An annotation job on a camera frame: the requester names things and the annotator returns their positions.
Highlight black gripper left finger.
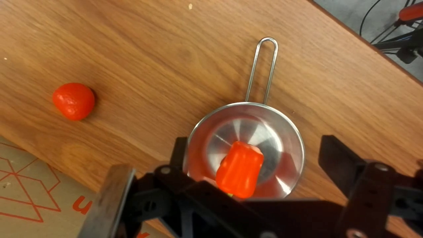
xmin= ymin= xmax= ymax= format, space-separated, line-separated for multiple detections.
xmin=169 ymin=137 xmax=187 ymax=176

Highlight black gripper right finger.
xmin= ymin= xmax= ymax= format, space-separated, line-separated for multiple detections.
xmin=318 ymin=135 xmax=366 ymax=197

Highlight orange bell pepper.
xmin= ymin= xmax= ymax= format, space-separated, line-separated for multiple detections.
xmin=215 ymin=141 xmax=264 ymax=198

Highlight silver metal pan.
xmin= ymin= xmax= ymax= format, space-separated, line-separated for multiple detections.
xmin=184 ymin=37 xmax=305 ymax=199

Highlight wooden table top board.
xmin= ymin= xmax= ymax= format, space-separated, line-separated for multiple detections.
xmin=0 ymin=0 xmax=423 ymax=201

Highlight red tomato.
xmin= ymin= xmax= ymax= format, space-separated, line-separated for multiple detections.
xmin=51 ymin=82 xmax=96 ymax=121

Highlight brown cardboard sheet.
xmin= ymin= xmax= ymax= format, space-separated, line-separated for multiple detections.
xmin=0 ymin=139 xmax=95 ymax=238

